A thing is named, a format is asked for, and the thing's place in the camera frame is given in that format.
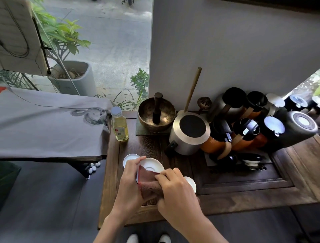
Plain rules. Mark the person's right hand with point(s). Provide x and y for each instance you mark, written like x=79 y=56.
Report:
x=180 y=202

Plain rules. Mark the dark wooden mallet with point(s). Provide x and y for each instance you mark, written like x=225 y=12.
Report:
x=157 y=107

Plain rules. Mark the long bamboo pole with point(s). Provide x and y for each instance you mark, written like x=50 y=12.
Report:
x=192 y=90

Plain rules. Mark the grey ink-painted cloth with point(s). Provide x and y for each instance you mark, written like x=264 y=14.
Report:
x=50 y=132

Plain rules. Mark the dark wooden side table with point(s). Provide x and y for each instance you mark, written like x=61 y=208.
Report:
x=150 y=145

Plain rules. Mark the brass singing bowl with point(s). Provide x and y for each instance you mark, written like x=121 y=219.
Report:
x=146 y=115

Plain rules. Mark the silver jug with white top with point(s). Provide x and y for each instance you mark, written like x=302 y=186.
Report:
x=275 y=100

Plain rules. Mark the white left shoe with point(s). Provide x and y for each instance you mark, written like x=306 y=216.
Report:
x=132 y=238

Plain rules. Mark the white shoe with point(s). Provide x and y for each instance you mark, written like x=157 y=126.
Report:
x=132 y=238
x=165 y=238

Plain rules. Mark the dried lotus pod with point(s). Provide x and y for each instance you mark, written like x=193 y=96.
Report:
x=204 y=102

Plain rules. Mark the white canvas board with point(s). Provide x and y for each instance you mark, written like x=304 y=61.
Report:
x=17 y=32

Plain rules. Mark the white right shoe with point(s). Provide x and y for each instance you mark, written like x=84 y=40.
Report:
x=165 y=238

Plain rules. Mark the dark green square mat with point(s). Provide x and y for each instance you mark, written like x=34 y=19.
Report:
x=139 y=132

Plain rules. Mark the thin grey rod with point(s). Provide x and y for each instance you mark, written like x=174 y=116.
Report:
x=67 y=72

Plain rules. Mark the dark jug with pale lid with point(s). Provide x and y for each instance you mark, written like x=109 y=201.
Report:
x=297 y=101

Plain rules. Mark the reddish brown cloth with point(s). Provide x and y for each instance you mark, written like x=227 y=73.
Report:
x=147 y=185

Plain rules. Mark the white saucer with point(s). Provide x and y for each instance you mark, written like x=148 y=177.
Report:
x=155 y=164
x=130 y=158
x=191 y=184

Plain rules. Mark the grey concrete planter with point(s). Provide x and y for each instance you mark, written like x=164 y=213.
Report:
x=82 y=85

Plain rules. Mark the broad-leaf potted plant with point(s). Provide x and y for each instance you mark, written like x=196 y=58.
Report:
x=62 y=35

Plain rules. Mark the white bowl with black lid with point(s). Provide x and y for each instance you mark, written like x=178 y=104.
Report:
x=251 y=162

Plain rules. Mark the cluster of white pebbles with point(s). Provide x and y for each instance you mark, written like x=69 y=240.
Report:
x=92 y=168

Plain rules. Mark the narrow-leaf green plant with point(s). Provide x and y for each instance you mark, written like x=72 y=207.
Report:
x=15 y=78

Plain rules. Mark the bottle of yellow liquid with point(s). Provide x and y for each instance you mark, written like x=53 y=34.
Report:
x=120 y=129

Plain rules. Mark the black jug with white lid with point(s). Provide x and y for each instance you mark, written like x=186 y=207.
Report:
x=274 y=125

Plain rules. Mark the person's left hand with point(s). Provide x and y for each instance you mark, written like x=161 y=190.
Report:
x=128 y=190

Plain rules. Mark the long-bladed grass plant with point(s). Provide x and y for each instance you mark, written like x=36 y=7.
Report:
x=127 y=102

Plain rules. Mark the orange jug with black lid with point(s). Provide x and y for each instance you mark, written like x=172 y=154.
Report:
x=257 y=100
x=260 y=142
x=210 y=146

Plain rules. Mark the silver canister with black lid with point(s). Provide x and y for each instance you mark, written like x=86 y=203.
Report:
x=182 y=146

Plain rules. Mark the low dark wooden bench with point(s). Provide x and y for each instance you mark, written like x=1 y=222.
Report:
x=77 y=167

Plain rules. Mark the small green shrub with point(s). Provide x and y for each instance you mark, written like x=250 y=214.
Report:
x=140 y=80

